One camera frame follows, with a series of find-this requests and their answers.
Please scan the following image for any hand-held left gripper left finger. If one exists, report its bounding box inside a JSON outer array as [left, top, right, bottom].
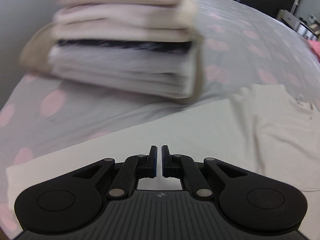
[[67, 145, 158, 200]]

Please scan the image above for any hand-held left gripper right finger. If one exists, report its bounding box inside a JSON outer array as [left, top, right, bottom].
[[161, 144, 253, 200]]

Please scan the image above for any white long-sleeved garment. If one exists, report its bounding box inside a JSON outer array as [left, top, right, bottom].
[[5, 84, 320, 193]]

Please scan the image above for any stack of folded clothes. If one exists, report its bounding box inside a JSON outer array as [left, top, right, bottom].
[[46, 0, 204, 99]]

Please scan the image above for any bed with grey polka-dot sheet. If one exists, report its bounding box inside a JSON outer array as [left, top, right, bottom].
[[0, 0, 320, 240]]

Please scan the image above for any tan cloth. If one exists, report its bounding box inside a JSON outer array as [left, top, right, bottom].
[[19, 22, 208, 105]]

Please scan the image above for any white nightstand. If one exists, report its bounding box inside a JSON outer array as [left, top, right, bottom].
[[276, 9, 320, 40]]

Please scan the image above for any pink pillow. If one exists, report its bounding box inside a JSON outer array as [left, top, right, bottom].
[[307, 39, 320, 63]]

